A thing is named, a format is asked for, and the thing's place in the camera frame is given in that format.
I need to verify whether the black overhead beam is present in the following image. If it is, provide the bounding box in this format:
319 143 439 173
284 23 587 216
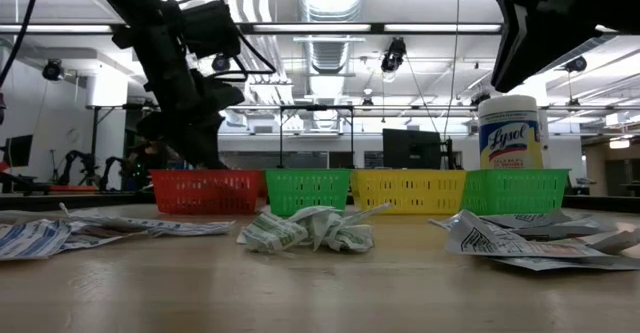
0 21 504 36

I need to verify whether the silver ceiling air duct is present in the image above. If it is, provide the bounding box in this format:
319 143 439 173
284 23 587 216
295 0 367 77

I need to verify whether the red plastic basket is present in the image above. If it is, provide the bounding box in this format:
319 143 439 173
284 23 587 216
148 168 266 217

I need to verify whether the blue striped bandage packet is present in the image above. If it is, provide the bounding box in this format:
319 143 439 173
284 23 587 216
0 217 74 262
144 218 236 238
58 202 151 252

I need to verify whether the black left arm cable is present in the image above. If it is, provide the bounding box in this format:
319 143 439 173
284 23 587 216
174 0 277 82

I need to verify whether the black distant workstation frame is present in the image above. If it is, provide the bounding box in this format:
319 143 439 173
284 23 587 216
84 102 357 170

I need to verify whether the black monitor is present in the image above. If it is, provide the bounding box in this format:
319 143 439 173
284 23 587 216
382 128 443 170

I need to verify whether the dark distant monitor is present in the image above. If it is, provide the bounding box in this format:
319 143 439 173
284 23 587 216
0 133 34 169

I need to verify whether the yellow Lysol wipes canister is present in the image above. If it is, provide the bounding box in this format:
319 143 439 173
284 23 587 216
477 94 544 171

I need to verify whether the black overhead camera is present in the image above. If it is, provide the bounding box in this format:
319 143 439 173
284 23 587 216
379 36 408 74

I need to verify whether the yellow plastic basket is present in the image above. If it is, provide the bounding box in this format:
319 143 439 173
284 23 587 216
351 168 469 216

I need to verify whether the black aluminium table frame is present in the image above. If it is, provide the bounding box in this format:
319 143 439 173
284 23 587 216
0 191 640 214

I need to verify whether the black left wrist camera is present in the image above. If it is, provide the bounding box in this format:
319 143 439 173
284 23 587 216
180 0 242 59

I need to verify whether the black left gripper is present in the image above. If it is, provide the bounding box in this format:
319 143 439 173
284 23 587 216
112 22 246 170

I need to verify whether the green plastic basket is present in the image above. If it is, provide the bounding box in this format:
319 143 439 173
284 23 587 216
263 168 355 218
460 168 570 216

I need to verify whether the black hanging cable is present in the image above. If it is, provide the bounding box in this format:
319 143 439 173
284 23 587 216
0 0 45 89

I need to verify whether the person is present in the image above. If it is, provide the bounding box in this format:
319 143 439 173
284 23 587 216
127 140 175 172

